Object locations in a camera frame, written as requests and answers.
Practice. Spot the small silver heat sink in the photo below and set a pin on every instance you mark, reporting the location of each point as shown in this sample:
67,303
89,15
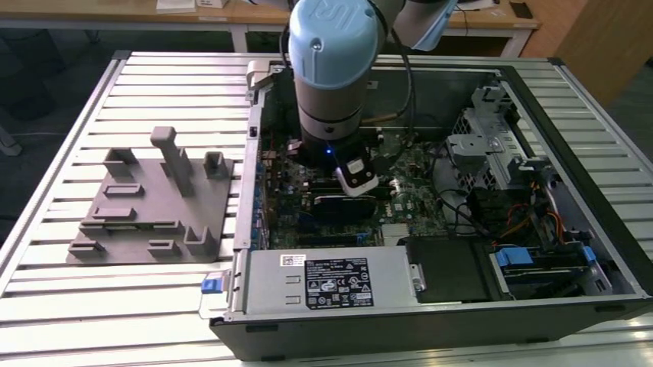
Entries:
397,234

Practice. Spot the black open PC case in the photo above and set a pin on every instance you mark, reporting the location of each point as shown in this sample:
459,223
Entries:
407,336

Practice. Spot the blue disk carrier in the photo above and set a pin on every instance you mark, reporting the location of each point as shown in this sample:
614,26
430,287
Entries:
514,260

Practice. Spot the black expansion slot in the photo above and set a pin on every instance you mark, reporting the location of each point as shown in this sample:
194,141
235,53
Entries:
326,240

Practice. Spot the small white box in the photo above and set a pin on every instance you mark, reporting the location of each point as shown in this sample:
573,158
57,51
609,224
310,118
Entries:
211,3

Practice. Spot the grey parts rack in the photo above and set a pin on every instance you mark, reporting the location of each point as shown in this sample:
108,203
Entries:
204,214

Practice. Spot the blue case latch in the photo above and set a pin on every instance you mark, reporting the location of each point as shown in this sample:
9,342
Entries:
212,287

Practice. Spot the wooden desk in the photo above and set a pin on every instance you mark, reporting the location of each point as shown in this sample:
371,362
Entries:
51,14

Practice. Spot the small black flat item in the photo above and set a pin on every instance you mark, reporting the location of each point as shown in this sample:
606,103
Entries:
521,9

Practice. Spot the black plastic bay cover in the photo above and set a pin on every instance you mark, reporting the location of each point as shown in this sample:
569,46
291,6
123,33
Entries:
449,267

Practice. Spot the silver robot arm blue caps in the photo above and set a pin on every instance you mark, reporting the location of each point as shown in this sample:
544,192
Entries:
331,111

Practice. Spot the silver power supply unit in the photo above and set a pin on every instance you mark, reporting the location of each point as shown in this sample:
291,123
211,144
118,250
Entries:
270,275

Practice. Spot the black graphics card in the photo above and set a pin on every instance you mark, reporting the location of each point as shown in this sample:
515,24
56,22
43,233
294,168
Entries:
337,210

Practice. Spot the wooden cabinet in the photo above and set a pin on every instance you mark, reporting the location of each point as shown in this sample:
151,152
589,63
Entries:
602,38

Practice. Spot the silver perforated drive cage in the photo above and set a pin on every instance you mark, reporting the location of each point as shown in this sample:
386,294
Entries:
474,147

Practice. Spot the green motherboard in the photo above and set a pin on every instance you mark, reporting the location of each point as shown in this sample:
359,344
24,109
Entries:
413,187

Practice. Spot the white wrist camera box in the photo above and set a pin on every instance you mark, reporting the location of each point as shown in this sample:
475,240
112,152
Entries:
357,183

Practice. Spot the white paper sheet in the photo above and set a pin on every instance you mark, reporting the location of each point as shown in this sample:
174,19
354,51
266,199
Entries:
175,4

